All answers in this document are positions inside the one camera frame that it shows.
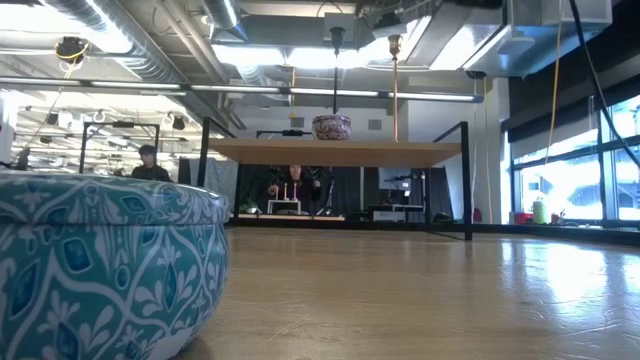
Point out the maroon patterned round tin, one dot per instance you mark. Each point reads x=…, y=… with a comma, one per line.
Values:
x=331, y=127

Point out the blue patterned round tin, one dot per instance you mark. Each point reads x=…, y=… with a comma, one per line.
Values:
x=100, y=275

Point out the person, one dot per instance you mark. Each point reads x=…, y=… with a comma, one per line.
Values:
x=150, y=172
x=296, y=182

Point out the wooden shelf riser black legs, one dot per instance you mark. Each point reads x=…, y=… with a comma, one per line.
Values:
x=335, y=152

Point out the background wooden table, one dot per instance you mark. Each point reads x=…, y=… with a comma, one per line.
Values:
x=310, y=218

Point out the small white riser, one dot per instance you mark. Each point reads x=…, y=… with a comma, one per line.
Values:
x=283, y=202

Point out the black background gantry bar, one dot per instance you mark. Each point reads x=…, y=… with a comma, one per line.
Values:
x=292, y=133

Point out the background monitor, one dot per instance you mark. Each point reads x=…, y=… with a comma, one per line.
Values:
x=395, y=179

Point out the small background plant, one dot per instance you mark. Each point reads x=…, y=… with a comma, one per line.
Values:
x=249, y=207

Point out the grey box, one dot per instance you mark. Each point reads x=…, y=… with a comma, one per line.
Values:
x=389, y=216

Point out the grey fabric partition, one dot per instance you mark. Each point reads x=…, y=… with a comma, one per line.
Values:
x=220, y=182

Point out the black dome object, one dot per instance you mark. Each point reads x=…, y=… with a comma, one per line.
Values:
x=442, y=218

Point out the long ceiling light bar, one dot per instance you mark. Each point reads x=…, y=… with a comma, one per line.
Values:
x=425, y=95

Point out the black spotlight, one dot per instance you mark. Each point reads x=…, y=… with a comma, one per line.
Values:
x=178, y=123

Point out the white ceiling junction box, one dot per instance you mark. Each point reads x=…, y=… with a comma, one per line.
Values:
x=348, y=22

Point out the small red object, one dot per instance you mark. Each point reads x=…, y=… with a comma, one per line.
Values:
x=477, y=215

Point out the red container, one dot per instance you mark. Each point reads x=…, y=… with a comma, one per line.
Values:
x=522, y=218

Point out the green bottle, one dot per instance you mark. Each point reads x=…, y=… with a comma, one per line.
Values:
x=539, y=212

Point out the large black-framed window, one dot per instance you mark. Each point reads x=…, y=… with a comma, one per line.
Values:
x=565, y=175

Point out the black round ceiling device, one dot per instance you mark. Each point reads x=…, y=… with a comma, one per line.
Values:
x=72, y=49

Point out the grey wall vent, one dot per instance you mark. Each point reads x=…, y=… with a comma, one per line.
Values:
x=374, y=124
x=297, y=122

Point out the silver spiral air duct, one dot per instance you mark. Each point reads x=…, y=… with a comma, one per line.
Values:
x=225, y=12
x=150, y=67

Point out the black background rig frame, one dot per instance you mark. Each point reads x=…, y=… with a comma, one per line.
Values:
x=122, y=124

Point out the black aluminium table frame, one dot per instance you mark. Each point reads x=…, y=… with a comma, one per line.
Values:
x=550, y=231

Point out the silver rectangular air duct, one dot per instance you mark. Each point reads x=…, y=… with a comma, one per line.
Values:
x=525, y=50

